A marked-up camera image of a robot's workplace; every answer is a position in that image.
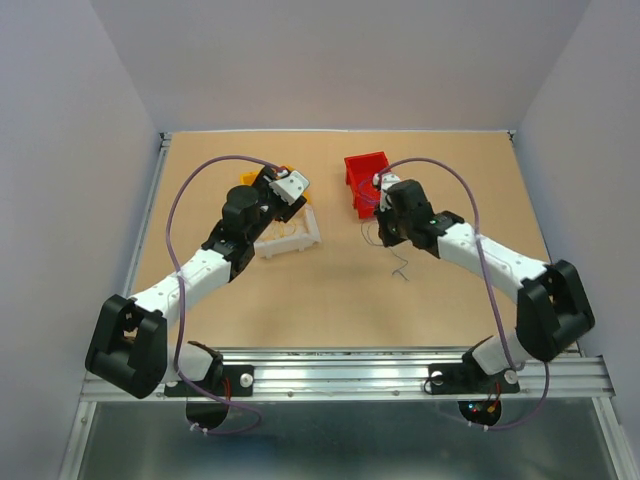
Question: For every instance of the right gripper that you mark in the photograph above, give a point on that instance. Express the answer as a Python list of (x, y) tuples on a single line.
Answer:
[(388, 237)]

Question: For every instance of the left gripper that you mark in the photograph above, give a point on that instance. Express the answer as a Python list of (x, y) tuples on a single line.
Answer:
[(267, 175)]

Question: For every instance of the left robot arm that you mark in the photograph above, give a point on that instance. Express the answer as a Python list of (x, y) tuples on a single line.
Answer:
[(130, 347)]

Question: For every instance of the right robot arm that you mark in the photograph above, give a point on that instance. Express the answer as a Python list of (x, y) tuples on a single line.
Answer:
[(552, 308)]

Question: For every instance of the white plastic bin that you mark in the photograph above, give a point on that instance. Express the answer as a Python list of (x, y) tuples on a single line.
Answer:
[(298, 234)]

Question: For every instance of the yellow plastic bin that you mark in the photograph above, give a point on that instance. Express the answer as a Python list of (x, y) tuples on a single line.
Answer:
[(249, 177)]

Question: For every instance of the red plastic bin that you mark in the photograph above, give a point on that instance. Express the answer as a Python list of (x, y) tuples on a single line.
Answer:
[(360, 170)]

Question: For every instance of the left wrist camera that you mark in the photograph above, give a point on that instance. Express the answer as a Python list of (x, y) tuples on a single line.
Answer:
[(291, 187)]

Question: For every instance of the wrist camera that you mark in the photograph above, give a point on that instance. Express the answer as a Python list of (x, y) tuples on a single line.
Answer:
[(291, 187), (383, 182)]

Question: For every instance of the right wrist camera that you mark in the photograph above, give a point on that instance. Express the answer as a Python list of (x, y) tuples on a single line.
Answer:
[(383, 182)]

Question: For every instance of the left aluminium side rail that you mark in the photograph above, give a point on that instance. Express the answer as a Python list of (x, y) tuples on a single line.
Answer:
[(157, 171)]

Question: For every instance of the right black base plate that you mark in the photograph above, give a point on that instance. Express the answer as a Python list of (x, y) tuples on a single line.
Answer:
[(459, 378)]

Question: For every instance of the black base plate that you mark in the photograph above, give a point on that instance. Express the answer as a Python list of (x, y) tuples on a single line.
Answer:
[(222, 380), (459, 378)]

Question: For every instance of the aluminium mounting rail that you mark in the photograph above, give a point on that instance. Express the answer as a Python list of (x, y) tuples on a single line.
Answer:
[(298, 375)]

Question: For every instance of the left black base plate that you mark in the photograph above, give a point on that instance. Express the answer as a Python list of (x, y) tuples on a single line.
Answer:
[(222, 380)]

